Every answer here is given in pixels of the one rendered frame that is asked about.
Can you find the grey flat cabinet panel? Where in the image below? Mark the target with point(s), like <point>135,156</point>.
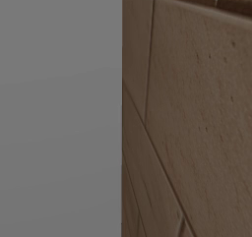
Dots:
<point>60,116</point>

